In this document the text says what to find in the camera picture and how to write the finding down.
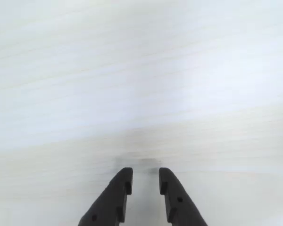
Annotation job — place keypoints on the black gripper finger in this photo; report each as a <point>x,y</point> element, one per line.
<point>181,207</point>
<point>108,204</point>

